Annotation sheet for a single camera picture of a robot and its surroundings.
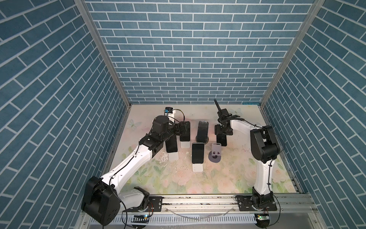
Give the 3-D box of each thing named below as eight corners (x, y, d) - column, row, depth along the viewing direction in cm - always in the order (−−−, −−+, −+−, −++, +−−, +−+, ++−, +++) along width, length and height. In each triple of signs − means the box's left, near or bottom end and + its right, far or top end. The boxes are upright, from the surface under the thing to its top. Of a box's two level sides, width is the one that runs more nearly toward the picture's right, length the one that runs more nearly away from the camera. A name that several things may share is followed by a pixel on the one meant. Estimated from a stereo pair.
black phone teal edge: (191, 165, 89) (192, 154, 76) (191, 155, 93) (192, 142, 81) (202, 165, 89) (204, 154, 76) (201, 155, 93) (204, 142, 81)
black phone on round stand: (197, 144, 99) (198, 133, 88) (196, 131, 105) (197, 120, 95) (207, 144, 99) (209, 134, 89) (206, 132, 105) (208, 120, 95)
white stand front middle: (192, 172, 87) (192, 170, 84) (192, 166, 89) (192, 163, 86) (203, 172, 87) (203, 170, 84) (202, 166, 90) (203, 163, 86)
